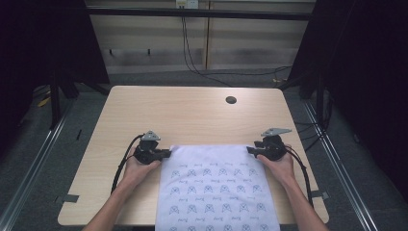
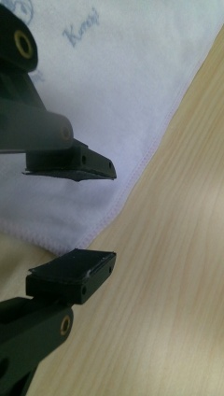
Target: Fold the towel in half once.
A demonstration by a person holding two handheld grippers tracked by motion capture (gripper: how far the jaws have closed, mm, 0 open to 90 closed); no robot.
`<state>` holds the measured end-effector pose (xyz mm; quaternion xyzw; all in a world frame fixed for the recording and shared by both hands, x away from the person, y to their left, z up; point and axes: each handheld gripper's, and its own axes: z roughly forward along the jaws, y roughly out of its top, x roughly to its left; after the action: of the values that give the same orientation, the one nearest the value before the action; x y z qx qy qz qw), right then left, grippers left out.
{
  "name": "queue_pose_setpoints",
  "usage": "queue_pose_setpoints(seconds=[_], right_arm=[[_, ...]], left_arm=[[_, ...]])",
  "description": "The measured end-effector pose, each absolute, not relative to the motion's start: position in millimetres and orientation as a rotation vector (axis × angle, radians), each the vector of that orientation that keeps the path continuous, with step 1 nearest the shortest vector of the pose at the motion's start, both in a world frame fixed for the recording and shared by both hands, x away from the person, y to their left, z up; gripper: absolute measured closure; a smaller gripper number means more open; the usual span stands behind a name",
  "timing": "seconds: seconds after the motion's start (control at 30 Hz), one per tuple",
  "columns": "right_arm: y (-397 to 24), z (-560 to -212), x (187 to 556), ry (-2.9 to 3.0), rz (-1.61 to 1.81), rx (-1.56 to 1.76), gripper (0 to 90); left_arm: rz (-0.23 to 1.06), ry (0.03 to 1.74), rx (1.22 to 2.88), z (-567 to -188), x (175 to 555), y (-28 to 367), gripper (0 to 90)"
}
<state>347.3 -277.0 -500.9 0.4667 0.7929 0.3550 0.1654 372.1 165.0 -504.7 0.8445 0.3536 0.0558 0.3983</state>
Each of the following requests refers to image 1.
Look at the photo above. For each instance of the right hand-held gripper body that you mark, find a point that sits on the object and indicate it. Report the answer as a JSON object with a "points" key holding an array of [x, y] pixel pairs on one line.
{"points": [[273, 147]]}

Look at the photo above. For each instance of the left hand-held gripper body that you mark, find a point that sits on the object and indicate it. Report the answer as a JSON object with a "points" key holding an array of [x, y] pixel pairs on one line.
{"points": [[147, 153]]}

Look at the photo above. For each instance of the white patterned cloth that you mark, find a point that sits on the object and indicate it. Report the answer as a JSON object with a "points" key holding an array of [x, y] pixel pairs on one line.
{"points": [[215, 189]]}

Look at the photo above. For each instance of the person's left hand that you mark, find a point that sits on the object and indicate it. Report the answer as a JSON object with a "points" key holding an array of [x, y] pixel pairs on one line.
{"points": [[138, 173]]}

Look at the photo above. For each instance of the person's right hand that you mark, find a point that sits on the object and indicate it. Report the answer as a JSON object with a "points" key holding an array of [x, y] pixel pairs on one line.
{"points": [[282, 170]]}

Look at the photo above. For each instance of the black round table grommet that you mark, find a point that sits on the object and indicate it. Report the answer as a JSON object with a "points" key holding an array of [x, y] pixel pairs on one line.
{"points": [[231, 99]]}

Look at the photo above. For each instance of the grey tape strip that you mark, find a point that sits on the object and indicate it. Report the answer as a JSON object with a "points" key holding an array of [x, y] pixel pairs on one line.
{"points": [[68, 198], [320, 194]]}

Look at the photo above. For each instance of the small black floor object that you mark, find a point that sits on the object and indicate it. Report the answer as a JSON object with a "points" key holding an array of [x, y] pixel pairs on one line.
{"points": [[79, 134]]}

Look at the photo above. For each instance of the black metal stand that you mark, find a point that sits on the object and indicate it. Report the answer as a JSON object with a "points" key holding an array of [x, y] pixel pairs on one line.
{"points": [[56, 102], [312, 86]]}

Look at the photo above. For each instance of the yellow floor object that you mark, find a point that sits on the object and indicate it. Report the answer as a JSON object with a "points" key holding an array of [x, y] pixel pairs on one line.
{"points": [[44, 101]]}

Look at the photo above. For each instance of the dark curtain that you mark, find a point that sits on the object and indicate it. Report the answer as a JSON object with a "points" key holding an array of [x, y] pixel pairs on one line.
{"points": [[369, 80], [41, 41]]}

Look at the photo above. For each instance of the black horizontal bar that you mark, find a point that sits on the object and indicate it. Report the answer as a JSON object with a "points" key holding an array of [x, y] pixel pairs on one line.
{"points": [[198, 13]]}

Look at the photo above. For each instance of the aluminium floor rail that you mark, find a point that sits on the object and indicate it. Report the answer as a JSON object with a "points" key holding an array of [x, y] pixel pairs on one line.
{"points": [[35, 166], [340, 166]]}

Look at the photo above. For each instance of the white wall socket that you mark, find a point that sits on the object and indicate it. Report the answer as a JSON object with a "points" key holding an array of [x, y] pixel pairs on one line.
{"points": [[187, 3]]}

